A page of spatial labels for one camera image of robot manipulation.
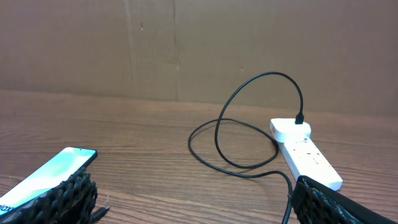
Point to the white USB wall charger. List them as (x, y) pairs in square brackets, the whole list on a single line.
[(286, 130)]

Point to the dark Samsung Galaxy smartphone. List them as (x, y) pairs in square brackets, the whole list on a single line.
[(56, 170)]

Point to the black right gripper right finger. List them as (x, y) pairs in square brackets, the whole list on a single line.
[(315, 203)]

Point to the white power strip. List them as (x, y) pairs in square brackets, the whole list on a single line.
[(304, 158)]

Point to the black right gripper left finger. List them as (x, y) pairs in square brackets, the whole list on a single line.
[(72, 201)]

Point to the brown cardboard backdrop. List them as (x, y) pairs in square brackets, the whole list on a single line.
[(342, 54)]

